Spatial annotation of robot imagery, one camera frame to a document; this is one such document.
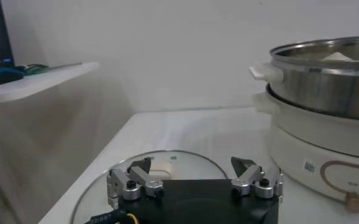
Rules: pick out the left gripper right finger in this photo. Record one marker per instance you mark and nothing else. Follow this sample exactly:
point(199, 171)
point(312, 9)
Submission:
point(246, 179)

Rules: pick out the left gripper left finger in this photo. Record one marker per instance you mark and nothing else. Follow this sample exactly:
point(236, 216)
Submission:
point(118, 182)

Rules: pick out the white steamed baozi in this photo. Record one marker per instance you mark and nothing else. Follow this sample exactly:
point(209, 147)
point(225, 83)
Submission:
point(337, 57)

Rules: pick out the stainless steel steamer basket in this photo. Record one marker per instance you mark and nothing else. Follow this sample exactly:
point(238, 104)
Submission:
point(319, 91)

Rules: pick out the white electric cooker pot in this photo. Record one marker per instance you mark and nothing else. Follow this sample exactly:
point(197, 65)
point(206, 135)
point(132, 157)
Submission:
point(304, 143)

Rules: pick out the white side table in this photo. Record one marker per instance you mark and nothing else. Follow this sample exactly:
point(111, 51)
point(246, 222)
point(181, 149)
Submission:
point(45, 82)

